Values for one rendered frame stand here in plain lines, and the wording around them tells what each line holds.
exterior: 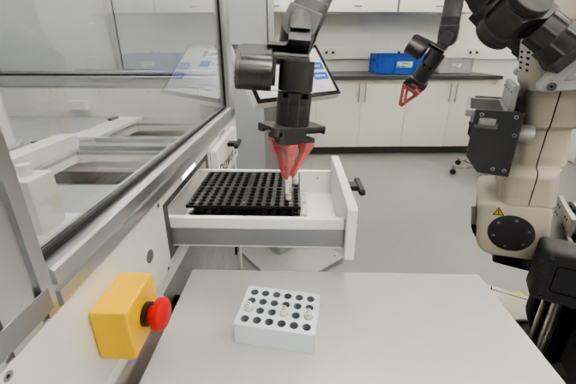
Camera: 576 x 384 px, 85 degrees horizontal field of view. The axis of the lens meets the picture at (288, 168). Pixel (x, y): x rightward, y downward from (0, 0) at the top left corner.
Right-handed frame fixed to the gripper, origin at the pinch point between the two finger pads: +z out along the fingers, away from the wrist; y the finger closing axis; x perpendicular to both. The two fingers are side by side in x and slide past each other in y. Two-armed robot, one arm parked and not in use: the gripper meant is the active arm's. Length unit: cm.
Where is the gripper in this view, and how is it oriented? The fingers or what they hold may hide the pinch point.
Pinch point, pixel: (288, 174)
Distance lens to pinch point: 57.2
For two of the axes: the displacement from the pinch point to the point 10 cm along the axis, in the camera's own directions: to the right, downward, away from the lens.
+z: -0.8, 9.5, 3.1
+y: -8.3, 1.1, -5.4
